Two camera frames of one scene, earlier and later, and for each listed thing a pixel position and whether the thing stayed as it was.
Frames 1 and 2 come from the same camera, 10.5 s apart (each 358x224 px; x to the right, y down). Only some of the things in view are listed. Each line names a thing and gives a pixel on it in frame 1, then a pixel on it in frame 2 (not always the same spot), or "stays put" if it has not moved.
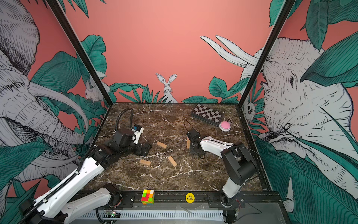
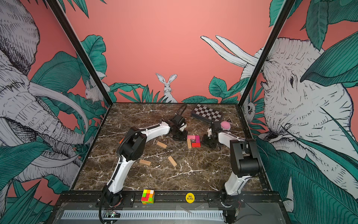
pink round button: x=224 y=126 stays put
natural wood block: x=161 y=144 stays put
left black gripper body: x=138 y=150 -> x=181 y=136
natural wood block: x=188 y=143 stays put
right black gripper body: x=192 y=150 -> x=209 y=141
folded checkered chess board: x=208 y=115 stays put
